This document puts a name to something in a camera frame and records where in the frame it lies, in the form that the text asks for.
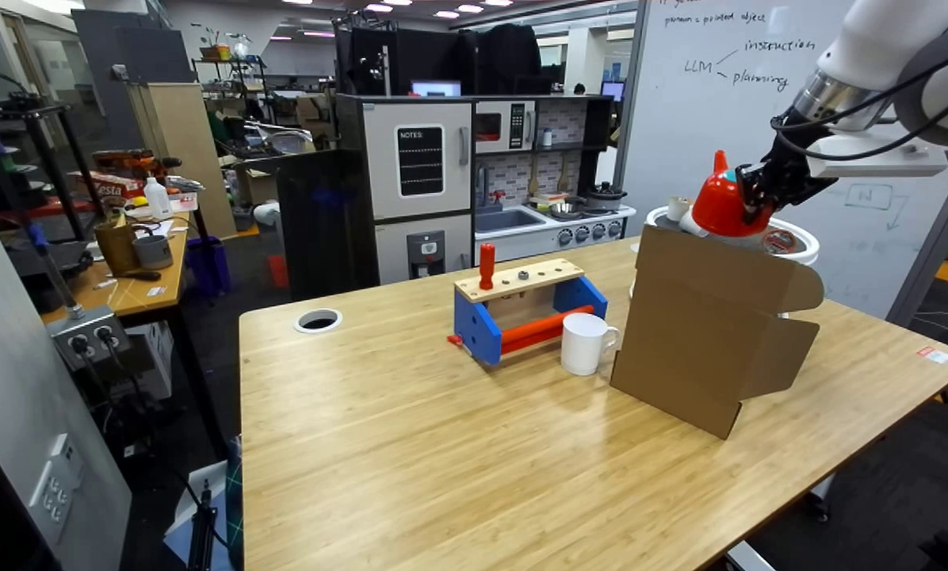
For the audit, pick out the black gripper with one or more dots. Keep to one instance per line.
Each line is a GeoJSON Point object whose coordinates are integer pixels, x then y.
{"type": "Point", "coordinates": [781, 178]}

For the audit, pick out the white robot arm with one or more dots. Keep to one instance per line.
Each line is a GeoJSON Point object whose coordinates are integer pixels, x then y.
{"type": "Point", "coordinates": [877, 107]}

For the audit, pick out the whiteboard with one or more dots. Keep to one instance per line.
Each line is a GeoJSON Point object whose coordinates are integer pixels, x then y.
{"type": "Point", "coordinates": [712, 74]}

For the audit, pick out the brown cardboard box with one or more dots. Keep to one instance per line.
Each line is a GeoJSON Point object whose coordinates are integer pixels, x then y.
{"type": "Point", "coordinates": [712, 324]}

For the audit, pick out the white ceramic mug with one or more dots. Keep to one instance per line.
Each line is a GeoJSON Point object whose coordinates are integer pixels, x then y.
{"type": "Point", "coordinates": [585, 341]}

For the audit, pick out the blue wooden toy workbench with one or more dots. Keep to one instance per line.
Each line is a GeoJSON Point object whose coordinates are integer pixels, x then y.
{"type": "Point", "coordinates": [512, 309]}

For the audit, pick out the toy play kitchen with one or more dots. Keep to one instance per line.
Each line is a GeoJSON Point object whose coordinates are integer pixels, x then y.
{"type": "Point", "coordinates": [444, 177]}

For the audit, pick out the wooden side desk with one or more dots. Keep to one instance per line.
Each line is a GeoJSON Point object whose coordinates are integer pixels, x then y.
{"type": "Point", "coordinates": [136, 300]}

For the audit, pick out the grey power outlet box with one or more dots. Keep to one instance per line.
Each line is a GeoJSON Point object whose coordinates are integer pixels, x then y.
{"type": "Point", "coordinates": [87, 339]}

